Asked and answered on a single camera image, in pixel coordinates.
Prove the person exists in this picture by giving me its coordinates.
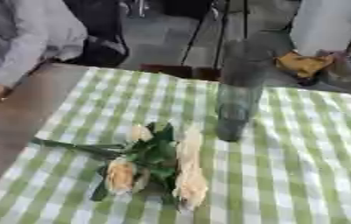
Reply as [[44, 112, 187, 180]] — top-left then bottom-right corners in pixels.
[[0, 0, 89, 96]]

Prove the dark red wooden chair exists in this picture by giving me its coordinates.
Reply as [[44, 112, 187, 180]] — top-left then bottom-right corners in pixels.
[[139, 63, 223, 82]]

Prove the peach rose with green stem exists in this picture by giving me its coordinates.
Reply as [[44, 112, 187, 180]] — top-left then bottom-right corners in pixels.
[[29, 137, 140, 202]]

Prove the small peach rose flower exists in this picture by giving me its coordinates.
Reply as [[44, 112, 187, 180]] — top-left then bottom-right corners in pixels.
[[127, 124, 156, 144]]

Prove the clear glass vase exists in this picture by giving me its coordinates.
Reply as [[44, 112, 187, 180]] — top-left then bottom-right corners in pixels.
[[214, 38, 277, 143]]

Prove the black tripod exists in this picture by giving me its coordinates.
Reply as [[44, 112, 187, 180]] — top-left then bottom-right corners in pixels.
[[179, 0, 250, 70]]

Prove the white pillar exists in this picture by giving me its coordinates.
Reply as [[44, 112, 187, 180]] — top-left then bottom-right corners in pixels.
[[288, 0, 351, 57]]

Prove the large pale peach rose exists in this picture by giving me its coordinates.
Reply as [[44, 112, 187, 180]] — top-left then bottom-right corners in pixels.
[[170, 125, 211, 212]]

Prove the black bag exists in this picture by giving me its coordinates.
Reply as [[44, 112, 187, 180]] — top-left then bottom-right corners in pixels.
[[63, 0, 131, 68]]

